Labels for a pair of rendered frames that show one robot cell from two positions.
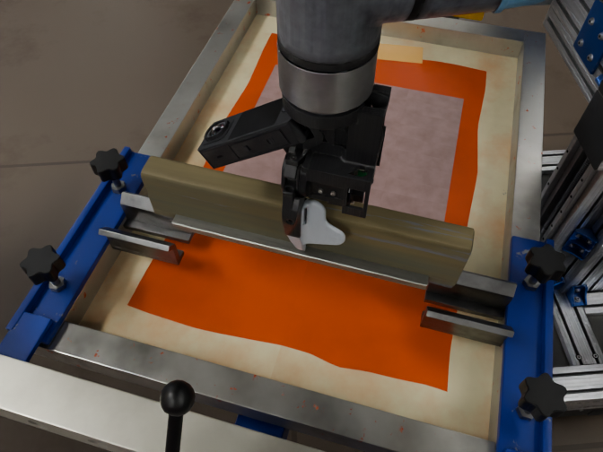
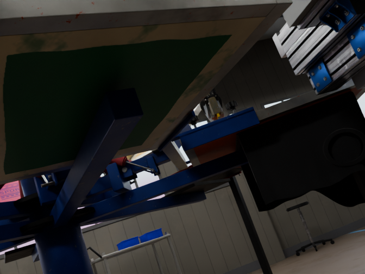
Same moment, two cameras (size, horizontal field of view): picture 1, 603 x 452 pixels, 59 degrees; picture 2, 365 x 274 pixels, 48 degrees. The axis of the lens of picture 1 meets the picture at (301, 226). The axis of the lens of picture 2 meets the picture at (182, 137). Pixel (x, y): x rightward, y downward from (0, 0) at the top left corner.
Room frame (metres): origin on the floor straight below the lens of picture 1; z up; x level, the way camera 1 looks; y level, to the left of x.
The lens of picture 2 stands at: (-0.26, -1.71, 0.61)
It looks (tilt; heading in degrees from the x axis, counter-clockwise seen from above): 14 degrees up; 76
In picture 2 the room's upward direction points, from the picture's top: 20 degrees counter-clockwise
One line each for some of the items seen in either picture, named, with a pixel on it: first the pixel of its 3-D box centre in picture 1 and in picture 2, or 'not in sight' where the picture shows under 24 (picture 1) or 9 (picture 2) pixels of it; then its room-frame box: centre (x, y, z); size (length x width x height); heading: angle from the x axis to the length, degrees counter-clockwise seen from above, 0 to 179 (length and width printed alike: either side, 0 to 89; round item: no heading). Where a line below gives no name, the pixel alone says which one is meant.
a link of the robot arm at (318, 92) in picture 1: (327, 64); not in sight; (0.34, -0.02, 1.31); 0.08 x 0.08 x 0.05
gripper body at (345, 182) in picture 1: (331, 142); (206, 89); (0.34, -0.03, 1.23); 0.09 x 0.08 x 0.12; 74
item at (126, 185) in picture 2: not in sight; (50, 204); (-0.46, 0.23, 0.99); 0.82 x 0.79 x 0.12; 164
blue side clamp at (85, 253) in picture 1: (97, 245); not in sight; (0.40, 0.28, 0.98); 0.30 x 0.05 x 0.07; 164
